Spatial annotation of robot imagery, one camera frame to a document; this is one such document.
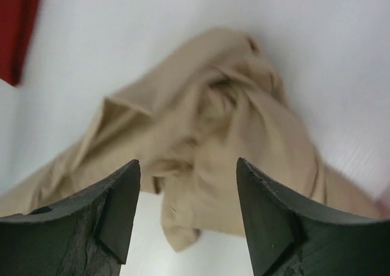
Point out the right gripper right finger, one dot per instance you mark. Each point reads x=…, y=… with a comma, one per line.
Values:
x=290, y=234

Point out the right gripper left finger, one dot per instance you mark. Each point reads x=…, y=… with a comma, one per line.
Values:
x=87, y=233

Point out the beige t-shirt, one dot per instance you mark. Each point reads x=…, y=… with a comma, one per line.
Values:
x=187, y=121

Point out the folded red t-shirt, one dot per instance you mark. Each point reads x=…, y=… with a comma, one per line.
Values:
x=18, y=19

